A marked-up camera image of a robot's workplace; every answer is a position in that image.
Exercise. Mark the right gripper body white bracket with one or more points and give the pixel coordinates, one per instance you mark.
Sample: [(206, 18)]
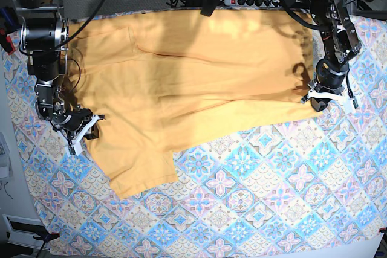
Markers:
[(73, 125)]

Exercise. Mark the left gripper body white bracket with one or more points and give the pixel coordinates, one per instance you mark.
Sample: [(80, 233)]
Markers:
[(332, 83)]

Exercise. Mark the yellow orange T-shirt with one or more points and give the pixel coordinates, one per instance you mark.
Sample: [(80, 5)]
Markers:
[(170, 80)]

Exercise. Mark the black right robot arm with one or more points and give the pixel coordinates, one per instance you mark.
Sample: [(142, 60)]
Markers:
[(44, 41)]

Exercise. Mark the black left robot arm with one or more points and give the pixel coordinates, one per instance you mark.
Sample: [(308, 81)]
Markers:
[(341, 44)]

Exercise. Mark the white box at left edge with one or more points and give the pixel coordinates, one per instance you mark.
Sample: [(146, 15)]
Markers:
[(5, 162)]

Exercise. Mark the patterned blue tile tablecloth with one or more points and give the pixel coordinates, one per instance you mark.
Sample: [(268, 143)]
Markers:
[(284, 188)]

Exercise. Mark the red black clamp bottom left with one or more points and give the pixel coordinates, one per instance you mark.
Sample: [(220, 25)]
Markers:
[(45, 236)]

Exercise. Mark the red black clamp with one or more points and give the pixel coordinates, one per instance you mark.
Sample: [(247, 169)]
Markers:
[(45, 236), (8, 26)]

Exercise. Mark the white vent panel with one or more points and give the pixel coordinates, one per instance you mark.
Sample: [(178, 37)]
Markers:
[(21, 231)]

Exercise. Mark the white power strip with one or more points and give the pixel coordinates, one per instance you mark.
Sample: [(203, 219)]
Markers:
[(252, 3)]

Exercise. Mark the red black clamp left top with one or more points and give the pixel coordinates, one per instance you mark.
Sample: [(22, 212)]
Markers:
[(8, 26)]

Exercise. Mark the black remote-like device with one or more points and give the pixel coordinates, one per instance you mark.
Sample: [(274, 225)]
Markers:
[(209, 7)]

